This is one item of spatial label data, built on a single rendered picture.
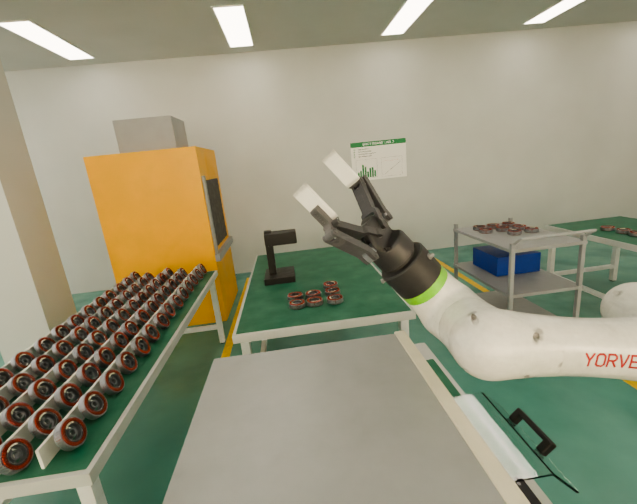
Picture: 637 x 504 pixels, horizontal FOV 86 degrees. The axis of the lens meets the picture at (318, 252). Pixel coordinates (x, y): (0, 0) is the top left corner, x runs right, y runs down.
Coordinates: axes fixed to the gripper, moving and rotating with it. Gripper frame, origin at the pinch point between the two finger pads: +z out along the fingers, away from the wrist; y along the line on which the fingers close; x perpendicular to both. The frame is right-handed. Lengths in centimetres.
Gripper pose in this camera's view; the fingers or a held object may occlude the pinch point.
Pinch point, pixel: (319, 175)
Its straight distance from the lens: 58.4
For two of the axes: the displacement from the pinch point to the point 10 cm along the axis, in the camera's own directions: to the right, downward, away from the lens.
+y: 3.4, -5.8, 7.4
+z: -7.0, -6.8, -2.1
